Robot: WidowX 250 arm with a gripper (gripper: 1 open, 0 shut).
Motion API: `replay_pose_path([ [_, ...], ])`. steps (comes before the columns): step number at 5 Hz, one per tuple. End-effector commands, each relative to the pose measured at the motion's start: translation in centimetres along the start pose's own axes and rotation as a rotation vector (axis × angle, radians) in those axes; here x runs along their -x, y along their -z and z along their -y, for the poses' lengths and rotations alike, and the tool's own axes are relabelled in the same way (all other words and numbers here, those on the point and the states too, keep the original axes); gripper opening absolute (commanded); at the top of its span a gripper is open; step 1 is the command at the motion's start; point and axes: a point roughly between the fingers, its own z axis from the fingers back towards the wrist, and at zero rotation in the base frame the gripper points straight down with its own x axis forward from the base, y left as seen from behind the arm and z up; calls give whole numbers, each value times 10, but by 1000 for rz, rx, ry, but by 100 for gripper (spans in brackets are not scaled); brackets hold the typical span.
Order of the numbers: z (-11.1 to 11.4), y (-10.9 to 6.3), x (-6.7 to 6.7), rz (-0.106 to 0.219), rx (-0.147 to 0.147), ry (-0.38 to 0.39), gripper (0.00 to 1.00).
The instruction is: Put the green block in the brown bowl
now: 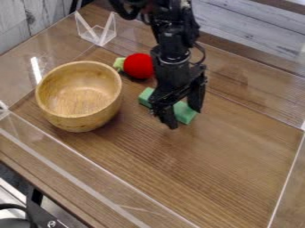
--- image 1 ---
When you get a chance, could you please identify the black cable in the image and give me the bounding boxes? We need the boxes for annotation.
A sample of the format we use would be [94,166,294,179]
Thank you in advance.
[0,201,38,228]

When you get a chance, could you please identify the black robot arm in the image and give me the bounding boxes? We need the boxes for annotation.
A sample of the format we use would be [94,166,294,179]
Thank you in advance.
[108,0,207,129]

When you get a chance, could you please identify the clear acrylic corner bracket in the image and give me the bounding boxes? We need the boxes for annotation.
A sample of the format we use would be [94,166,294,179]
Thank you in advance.
[73,12,116,47]

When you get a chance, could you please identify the red ball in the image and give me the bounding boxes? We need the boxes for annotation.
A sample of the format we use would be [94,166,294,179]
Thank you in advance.
[122,53,153,79]

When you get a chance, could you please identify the black table leg bracket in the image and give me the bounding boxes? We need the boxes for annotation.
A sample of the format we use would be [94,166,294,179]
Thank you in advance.
[26,188,69,228]

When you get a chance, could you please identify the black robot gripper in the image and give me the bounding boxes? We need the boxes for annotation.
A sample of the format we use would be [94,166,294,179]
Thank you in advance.
[148,45,205,129]

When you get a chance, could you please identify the green foam block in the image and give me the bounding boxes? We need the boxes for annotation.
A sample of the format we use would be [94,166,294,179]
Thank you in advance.
[137,87,196,125]

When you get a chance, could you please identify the small green cube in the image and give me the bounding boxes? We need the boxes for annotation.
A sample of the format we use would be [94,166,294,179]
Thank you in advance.
[113,57,125,71]

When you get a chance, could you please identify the light wooden bowl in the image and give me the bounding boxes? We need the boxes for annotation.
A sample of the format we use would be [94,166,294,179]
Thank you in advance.
[34,61,122,133]

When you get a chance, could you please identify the clear acrylic tray wall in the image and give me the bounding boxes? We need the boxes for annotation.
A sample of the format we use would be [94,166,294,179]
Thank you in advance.
[0,102,199,228]

